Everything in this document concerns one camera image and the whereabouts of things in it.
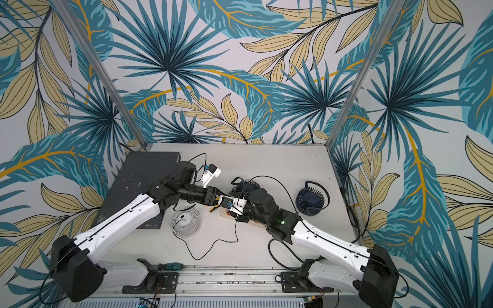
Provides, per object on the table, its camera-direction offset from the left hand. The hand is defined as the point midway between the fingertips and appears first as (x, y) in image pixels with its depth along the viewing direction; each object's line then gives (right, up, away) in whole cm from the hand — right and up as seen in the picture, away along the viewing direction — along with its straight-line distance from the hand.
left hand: (225, 202), depth 70 cm
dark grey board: (-48, +10, +31) cm, 58 cm away
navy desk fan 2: (+37, -3, +20) cm, 42 cm away
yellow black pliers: (-8, -7, +22) cm, 25 cm away
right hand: (-2, -2, -1) cm, 3 cm away
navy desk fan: (+7, +4, +20) cm, 22 cm away
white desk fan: (-13, -1, -6) cm, 15 cm away
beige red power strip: (-2, -9, +20) cm, 22 cm away
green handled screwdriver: (-21, -26, +5) cm, 34 cm away
